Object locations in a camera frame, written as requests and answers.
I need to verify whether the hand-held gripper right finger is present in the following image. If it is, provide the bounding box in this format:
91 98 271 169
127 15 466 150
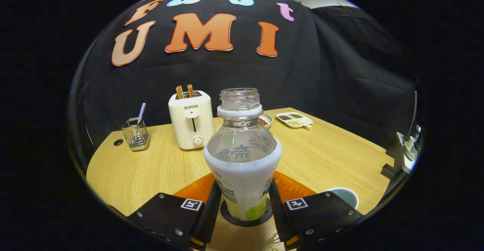
268 171 364 249

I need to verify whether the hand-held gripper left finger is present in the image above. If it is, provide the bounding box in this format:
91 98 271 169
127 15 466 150
127 172 223 251

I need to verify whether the dark brown round coaster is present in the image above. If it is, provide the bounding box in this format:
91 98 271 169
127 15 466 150
220 198 273 227

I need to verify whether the clear plastic bottle white label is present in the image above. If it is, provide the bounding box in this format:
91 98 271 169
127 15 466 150
203 88 282 222

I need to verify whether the white cup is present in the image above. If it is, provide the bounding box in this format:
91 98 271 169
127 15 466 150
326 187 359 210

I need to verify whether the wooden table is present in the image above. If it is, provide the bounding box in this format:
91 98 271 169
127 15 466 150
86 107 395 251

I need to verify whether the cream toaster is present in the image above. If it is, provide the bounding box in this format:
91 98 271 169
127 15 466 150
168 90 215 150

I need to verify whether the white divided dish with grains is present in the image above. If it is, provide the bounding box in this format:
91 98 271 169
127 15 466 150
276 112 314 129

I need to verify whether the white side shelf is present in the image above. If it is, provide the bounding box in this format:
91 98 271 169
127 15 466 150
395 122 422 174

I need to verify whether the wire mesh utensil holder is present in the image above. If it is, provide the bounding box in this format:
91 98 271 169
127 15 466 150
121 117 150 152

